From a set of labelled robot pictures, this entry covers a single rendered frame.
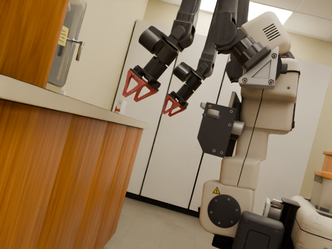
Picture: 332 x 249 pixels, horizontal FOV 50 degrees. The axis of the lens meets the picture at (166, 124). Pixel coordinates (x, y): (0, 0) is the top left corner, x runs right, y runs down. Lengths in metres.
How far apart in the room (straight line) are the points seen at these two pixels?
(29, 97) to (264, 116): 0.73
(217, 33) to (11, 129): 0.61
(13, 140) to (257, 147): 0.74
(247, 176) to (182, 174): 3.27
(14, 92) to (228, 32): 0.61
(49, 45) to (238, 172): 0.77
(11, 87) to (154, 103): 3.79
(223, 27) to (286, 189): 3.64
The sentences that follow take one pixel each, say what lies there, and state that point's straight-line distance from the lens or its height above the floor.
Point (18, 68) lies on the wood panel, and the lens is 1.34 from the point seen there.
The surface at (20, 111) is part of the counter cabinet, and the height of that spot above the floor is 0.88.
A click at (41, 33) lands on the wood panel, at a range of 1.33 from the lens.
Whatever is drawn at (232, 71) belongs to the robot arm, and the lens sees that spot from 1.46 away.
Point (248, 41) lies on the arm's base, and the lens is 1.06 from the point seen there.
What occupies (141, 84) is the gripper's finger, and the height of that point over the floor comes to 1.03.
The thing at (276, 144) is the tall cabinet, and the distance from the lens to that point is 4.49.
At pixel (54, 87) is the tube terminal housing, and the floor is 0.98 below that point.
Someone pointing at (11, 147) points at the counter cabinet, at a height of 0.80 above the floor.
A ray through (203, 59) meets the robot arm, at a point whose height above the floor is 1.25.
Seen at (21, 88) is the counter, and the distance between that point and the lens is 0.71.
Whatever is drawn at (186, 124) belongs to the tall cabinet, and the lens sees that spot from 4.37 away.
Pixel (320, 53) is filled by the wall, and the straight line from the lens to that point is 5.24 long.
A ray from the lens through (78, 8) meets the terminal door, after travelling 1.66.
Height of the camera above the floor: 0.92
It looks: 1 degrees up
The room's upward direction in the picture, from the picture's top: 15 degrees clockwise
